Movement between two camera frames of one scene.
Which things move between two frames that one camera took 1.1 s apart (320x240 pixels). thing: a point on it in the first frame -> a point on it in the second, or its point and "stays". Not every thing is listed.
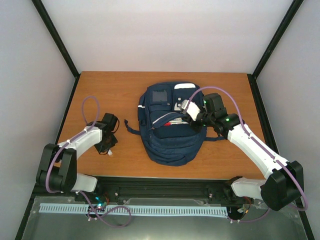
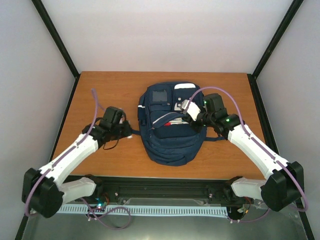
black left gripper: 101,149 -> 128,130
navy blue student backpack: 168,137 stays
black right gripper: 195,127 stays
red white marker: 175,122 stays
